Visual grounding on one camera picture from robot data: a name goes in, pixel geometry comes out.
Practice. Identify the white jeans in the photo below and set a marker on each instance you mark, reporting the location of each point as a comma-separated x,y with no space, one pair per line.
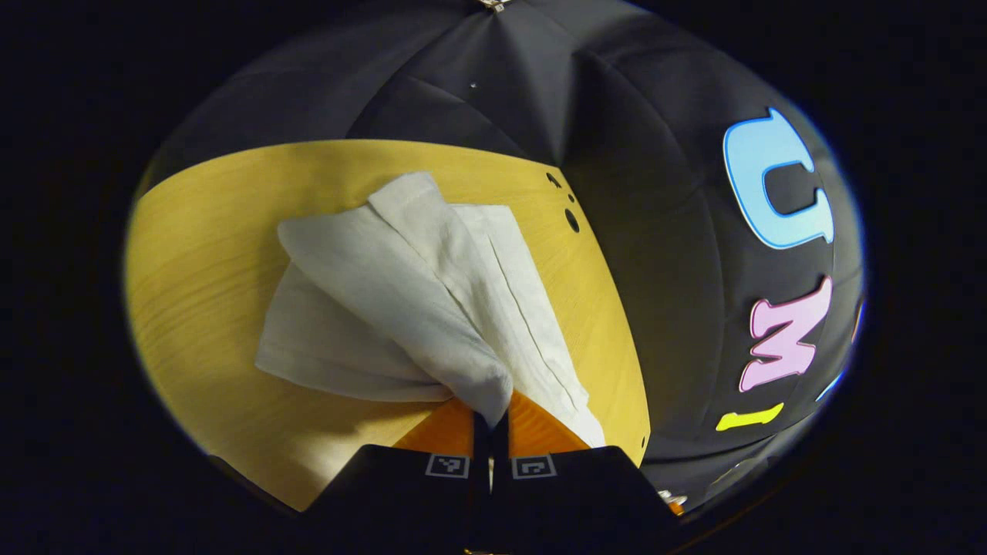
385,285

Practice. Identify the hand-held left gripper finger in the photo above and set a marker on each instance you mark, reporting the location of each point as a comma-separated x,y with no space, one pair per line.
500,462
482,462

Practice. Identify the black backdrop cloth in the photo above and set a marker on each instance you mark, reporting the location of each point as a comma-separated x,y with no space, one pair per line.
655,231

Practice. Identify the small metal backdrop clip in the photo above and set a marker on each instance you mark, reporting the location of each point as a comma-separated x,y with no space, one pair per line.
493,4

